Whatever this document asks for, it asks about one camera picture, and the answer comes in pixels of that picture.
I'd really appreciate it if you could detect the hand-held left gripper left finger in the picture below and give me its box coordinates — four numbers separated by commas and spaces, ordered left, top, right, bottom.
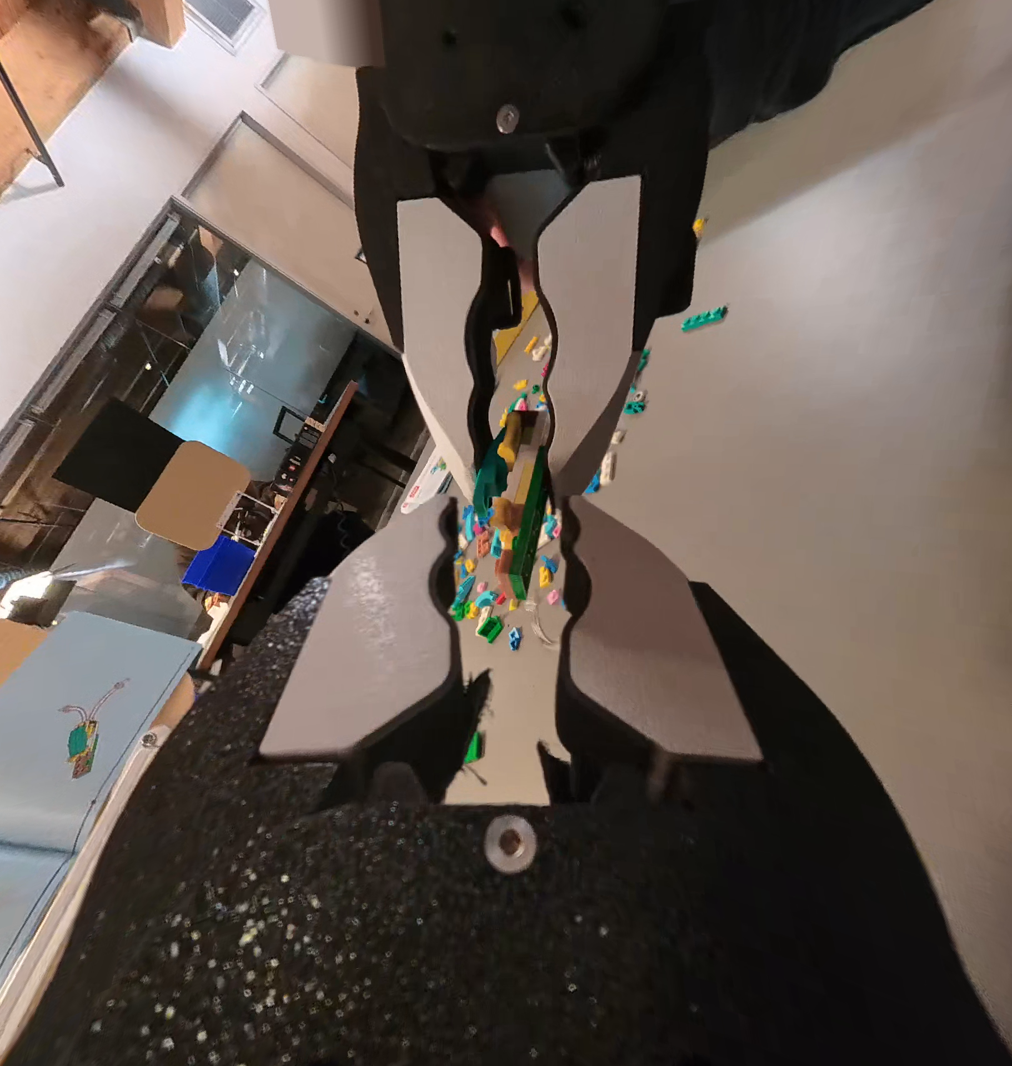
258, 498, 464, 763

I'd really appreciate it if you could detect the black panel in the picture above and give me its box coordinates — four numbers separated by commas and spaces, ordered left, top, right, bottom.
52, 398, 192, 511

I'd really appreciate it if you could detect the wooden chair back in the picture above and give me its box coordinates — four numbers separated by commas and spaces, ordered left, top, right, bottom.
135, 440, 253, 552

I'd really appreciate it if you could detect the toy brick model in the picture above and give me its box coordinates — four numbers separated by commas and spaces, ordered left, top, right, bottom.
471, 400, 559, 602

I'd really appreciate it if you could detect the silver air duct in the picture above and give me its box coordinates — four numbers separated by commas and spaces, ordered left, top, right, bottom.
0, 556, 136, 621

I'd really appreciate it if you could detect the grey desk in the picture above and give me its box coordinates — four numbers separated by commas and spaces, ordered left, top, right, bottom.
423, 0, 1012, 1066

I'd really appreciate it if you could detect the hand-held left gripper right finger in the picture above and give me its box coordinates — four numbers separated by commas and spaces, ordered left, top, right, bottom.
554, 495, 764, 766

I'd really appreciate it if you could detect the pile of small toy bricks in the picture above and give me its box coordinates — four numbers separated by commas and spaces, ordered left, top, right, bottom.
446, 329, 650, 652

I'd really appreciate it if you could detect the light blue instruction booklet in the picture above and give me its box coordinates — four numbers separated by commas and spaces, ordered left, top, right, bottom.
0, 612, 203, 967

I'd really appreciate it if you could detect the blue storage bin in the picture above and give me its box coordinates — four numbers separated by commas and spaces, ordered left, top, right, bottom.
181, 535, 259, 592

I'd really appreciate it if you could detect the wood-edged table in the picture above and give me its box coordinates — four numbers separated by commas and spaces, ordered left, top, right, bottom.
196, 379, 364, 671

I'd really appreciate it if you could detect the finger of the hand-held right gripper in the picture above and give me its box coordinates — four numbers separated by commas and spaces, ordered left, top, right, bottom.
536, 173, 650, 496
396, 194, 497, 505

